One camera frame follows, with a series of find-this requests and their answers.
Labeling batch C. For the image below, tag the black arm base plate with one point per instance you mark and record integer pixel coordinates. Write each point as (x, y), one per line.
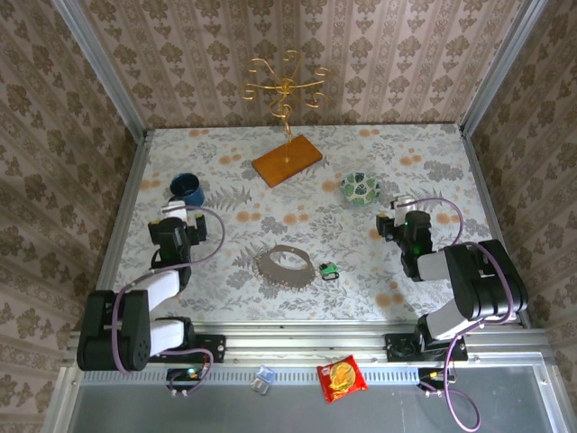
(214, 349)
(391, 356)

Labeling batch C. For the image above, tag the green key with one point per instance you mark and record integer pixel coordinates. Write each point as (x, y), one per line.
(326, 269)

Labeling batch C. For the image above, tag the leaf pattern ceramic bowl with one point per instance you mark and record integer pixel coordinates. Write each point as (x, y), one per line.
(360, 188)

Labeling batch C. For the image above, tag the red snack packet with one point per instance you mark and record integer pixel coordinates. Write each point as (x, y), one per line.
(342, 379)

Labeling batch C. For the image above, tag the aluminium frame post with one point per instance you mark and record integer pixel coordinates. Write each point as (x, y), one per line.
(504, 67)
(104, 67)

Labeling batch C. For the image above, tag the dark blue enamel mug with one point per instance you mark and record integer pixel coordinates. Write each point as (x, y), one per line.
(187, 187)

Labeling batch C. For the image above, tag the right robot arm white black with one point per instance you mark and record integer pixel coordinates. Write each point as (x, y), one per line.
(487, 279)

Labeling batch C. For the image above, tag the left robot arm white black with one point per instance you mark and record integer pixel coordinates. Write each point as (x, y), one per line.
(167, 286)

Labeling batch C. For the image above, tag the gold hook stand wooden base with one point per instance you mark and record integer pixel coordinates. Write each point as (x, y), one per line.
(286, 162)

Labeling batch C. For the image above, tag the grey metal shelf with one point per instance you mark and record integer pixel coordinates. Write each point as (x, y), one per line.
(225, 415)

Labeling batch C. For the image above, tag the small clear plastic box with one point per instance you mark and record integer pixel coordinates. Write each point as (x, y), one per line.
(262, 381)

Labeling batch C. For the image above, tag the small black circuit board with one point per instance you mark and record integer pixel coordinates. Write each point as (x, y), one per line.
(435, 375)
(185, 375)

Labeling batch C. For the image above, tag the aluminium mounting rail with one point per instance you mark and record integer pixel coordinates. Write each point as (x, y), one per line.
(293, 347)

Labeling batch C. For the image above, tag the aluminium table edge rail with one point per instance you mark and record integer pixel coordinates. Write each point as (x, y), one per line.
(126, 203)
(487, 203)

